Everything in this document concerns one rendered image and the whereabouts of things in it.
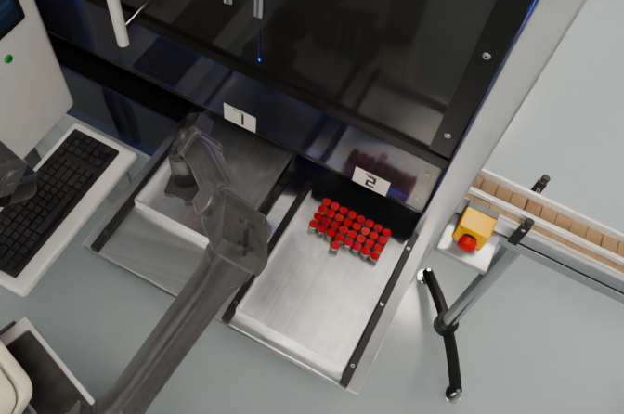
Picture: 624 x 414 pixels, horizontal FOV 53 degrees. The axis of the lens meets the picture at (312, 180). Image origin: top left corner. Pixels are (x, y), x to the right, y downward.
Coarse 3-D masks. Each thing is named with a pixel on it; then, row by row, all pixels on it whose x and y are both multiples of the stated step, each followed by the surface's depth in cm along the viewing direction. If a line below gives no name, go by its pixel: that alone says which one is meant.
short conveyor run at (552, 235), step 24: (480, 192) 149; (504, 192) 154; (528, 192) 150; (504, 216) 151; (528, 216) 147; (552, 216) 152; (576, 216) 149; (504, 240) 154; (528, 240) 150; (552, 240) 148; (576, 240) 145; (600, 240) 150; (552, 264) 152; (576, 264) 148; (600, 264) 146; (600, 288) 151
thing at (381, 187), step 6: (354, 174) 142; (360, 174) 141; (366, 174) 140; (354, 180) 144; (360, 180) 143; (372, 180) 141; (378, 180) 140; (384, 180) 139; (366, 186) 144; (372, 186) 143; (378, 186) 141; (384, 186) 140; (378, 192) 144; (384, 192) 142
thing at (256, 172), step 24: (216, 120) 163; (240, 144) 160; (264, 144) 161; (168, 168) 154; (240, 168) 156; (264, 168) 157; (288, 168) 158; (144, 192) 148; (264, 192) 153; (168, 216) 144; (192, 216) 148
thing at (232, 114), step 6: (228, 108) 146; (234, 108) 145; (228, 114) 148; (234, 114) 147; (240, 114) 146; (246, 114) 144; (228, 120) 150; (234, 120) 149; (240, 120) 147; (246, 120) 146; (252, 120) 145; (246, 126) 149; (252, 126) 147
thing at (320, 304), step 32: (288, 256) 145; (320, 256) 146; (384, 256) 148; (256, 288) 141; (288, 288) 142; (320, 288) 142; (352, 288) 143; (256, 320) 134; (288, 320) 138; (320, 320) 138; (352, 320) 139; (320, 352) 135
